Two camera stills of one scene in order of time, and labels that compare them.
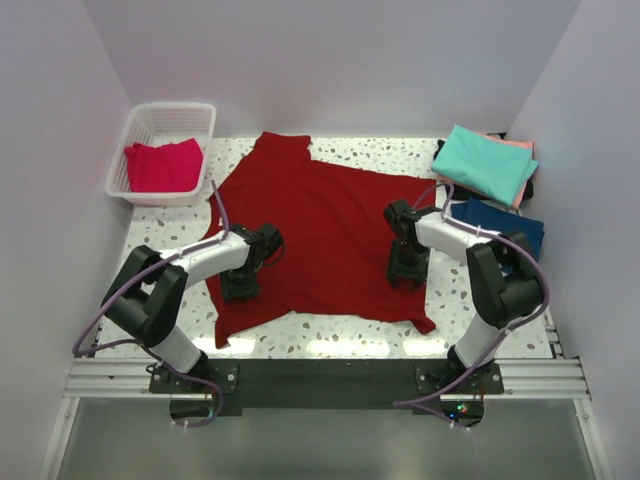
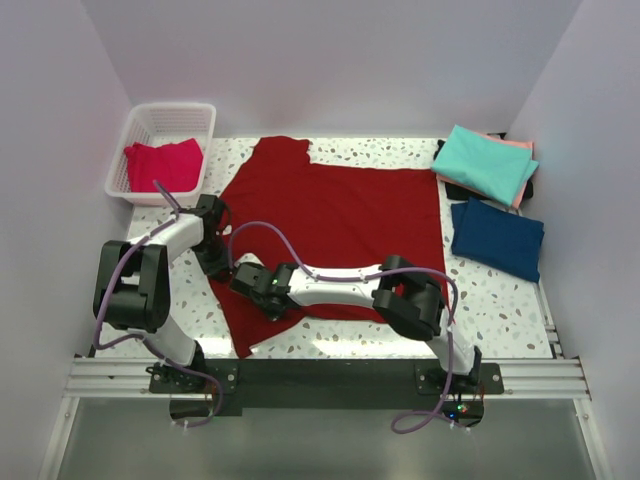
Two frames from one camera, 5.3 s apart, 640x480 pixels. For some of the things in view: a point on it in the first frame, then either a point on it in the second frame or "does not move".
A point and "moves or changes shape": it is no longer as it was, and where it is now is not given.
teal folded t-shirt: [490, 166] does not move
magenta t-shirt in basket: [174, 167] does not move
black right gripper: [417, 273] -> [278, 311]
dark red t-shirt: [336, 243] moves or changes shape
